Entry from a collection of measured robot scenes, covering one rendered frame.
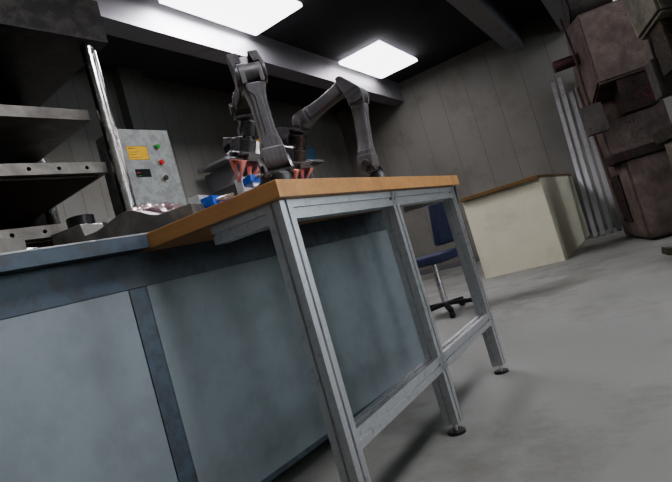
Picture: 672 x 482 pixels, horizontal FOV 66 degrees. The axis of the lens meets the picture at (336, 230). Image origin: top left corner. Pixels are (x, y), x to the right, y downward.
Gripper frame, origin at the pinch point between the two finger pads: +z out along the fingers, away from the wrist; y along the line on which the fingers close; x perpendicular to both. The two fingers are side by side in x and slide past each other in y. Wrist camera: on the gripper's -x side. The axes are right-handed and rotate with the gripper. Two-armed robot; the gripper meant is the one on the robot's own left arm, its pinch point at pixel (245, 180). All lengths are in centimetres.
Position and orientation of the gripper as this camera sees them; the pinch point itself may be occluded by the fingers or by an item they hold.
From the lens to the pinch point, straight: 179.2
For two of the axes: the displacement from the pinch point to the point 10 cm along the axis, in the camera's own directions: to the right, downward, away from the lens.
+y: -6.3, -0.1, -7.7
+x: 7.7, 0.9, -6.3
